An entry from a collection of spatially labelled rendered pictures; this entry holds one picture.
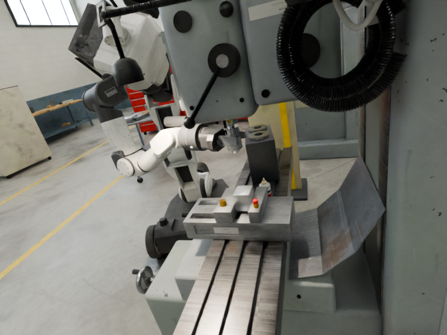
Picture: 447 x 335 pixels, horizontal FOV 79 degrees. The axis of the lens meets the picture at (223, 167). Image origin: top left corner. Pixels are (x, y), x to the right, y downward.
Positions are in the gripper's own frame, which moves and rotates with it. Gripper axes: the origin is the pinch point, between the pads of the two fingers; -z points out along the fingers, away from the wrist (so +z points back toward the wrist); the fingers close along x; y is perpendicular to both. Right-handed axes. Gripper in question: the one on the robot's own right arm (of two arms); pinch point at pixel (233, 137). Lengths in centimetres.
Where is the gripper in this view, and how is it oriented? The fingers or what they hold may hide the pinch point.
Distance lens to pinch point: 81.2
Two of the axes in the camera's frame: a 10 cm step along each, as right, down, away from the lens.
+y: 1.9, 8.9, 4.1
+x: 5.2, -4.5, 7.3
